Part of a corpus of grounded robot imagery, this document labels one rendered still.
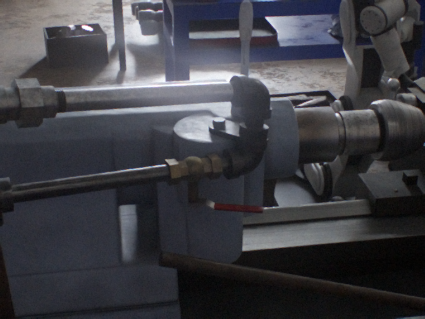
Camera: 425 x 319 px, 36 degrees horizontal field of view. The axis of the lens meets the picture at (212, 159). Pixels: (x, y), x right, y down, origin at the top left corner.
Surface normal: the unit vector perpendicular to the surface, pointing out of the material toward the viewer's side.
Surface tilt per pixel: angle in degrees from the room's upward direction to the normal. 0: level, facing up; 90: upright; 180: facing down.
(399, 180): 0
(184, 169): 68
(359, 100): 95
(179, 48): 90
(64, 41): 90
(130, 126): 55
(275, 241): 0
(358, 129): 59
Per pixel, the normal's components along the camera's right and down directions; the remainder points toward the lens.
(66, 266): 0.14, 0.04
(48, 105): 0.47, 0.25
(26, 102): 0.45, -0.18
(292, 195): 0.00, -0.89
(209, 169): 0.38, 0.04
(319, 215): 0.11, -0.32
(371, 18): -0.69, 0.50
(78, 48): 0.30, 0.43
